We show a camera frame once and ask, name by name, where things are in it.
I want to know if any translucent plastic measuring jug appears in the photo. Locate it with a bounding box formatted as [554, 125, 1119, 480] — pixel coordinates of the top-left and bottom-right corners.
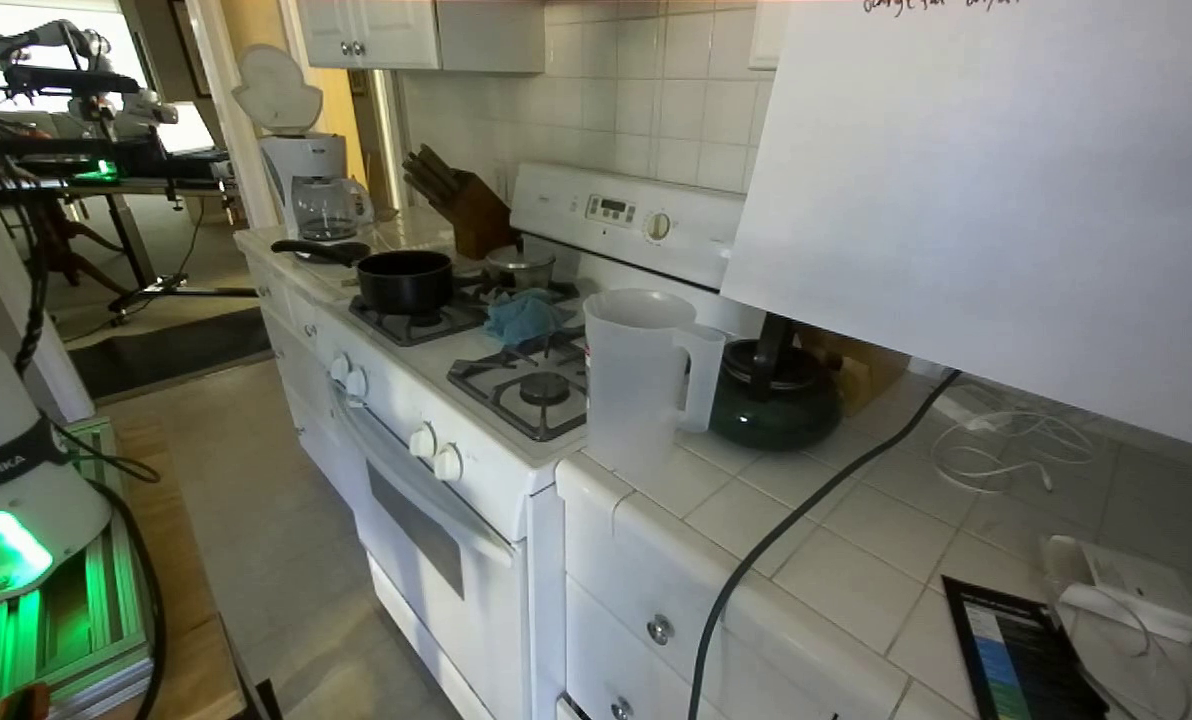
[579, 287, 732, 468]

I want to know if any blue cloth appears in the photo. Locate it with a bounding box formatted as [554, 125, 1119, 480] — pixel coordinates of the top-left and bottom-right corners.
[481, 294, 573, 358]

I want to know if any black burner grate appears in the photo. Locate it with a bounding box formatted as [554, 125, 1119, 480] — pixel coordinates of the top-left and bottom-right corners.
[342, 286, 492, 353]
[443, 332, 593, 450]

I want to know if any small steel pot with lid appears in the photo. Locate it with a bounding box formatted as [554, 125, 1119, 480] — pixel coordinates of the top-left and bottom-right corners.
[481, 253, 561, 297]

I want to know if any dark green kettle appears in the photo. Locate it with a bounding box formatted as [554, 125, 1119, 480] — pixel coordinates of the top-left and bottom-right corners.
[707, 317, 847, 452]

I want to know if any large wooden knife block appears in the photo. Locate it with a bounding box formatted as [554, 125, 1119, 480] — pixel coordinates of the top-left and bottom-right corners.
[401, 142, 520, 259]

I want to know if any white drawer base cabinet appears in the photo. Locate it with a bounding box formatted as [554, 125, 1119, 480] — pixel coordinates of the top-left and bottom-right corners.
[553, 455, 919, 720]

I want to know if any white gas range stove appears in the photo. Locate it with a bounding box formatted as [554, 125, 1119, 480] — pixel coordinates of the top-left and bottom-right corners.
[268, 162, 748, 720]

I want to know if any white coffee maker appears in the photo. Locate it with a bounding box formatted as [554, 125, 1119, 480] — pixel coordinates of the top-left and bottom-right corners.
[255, 133, 374, 253]

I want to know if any stack of white coffee filters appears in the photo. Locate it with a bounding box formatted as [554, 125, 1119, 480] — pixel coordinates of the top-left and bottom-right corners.
[230, 43, 329, 142]

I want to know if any black tablet device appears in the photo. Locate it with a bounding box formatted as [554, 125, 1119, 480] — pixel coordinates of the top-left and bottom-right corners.
[938, 571, 1110, 720]

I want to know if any robot mounting platform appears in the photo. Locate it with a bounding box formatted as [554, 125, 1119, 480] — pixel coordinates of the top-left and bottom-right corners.
[0, 417, 160, 718]

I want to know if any white power adapter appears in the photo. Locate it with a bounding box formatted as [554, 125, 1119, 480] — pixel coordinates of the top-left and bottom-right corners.
[1038, 532, 1192, 654]

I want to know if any black equipment stand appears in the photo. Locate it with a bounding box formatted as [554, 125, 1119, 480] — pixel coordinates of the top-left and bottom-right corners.
[0, 18, 261, 323]

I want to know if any black saucepan with handle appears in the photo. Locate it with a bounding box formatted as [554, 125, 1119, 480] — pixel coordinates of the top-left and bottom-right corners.
[268, 235, 455, 320]

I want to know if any black power cable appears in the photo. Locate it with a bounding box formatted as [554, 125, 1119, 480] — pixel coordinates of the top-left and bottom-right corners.
[683, 368, 964, 720]

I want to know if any white upper wall cabinet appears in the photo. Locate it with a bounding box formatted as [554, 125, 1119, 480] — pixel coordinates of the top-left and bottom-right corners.
[289, 0, 548, 80]

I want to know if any coiled white cable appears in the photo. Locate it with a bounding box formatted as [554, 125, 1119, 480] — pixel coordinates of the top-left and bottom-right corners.
[931, 393, 1110, 501]

